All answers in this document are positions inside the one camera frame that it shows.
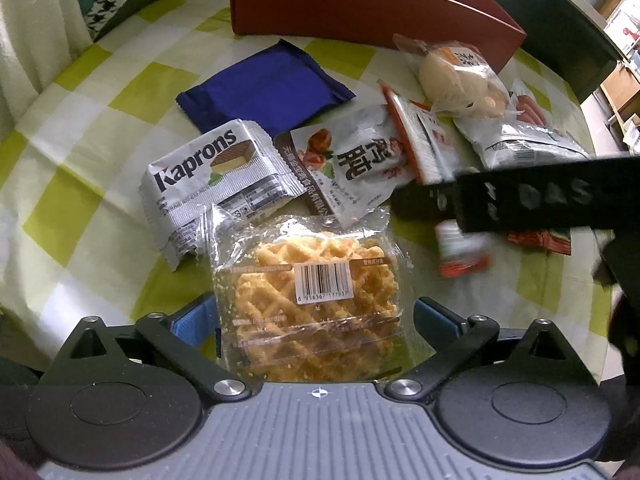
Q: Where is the clear waffle snack bag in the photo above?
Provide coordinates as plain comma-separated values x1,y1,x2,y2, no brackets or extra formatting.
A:
200,206,412,382

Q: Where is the red and silver snack packet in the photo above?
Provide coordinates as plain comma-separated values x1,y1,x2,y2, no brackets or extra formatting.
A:
380,82,491,278

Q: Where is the orange red small packet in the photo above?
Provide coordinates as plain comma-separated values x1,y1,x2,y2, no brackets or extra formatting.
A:
506,230,572,256

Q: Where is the wooden shelf unit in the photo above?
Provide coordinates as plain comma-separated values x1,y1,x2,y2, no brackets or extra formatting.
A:
599,61,639,148

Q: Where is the sausage snack packet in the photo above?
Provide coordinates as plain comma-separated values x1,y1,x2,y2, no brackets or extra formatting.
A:
510,78,556,130

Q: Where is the silver foil snack bag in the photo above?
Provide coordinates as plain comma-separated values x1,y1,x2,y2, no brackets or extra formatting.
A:
454,117,590,170

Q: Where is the green checkered tablecloth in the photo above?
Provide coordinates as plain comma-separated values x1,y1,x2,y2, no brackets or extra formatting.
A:
1,0,612,375

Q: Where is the dark wooden coffee table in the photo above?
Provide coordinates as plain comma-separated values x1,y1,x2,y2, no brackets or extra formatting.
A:
495,0,623,102

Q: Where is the Kaprons wafer packet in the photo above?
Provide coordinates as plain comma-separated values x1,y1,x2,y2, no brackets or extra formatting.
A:
139,119,306,270

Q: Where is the round bun in wrapper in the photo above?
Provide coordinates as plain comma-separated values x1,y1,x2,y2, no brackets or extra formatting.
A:
393,34,510,118

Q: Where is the white nut snack packet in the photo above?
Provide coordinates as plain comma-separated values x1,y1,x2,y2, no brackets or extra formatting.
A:
273,105,414,228

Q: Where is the blue snack packet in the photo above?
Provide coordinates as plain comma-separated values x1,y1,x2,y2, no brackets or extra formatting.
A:
176,39,355,138

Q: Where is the white fluffy blanket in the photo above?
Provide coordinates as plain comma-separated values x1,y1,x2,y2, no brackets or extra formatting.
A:
1,0,92,136

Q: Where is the red cardboard box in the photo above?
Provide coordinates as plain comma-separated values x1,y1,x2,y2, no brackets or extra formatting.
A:
230,0,526,72

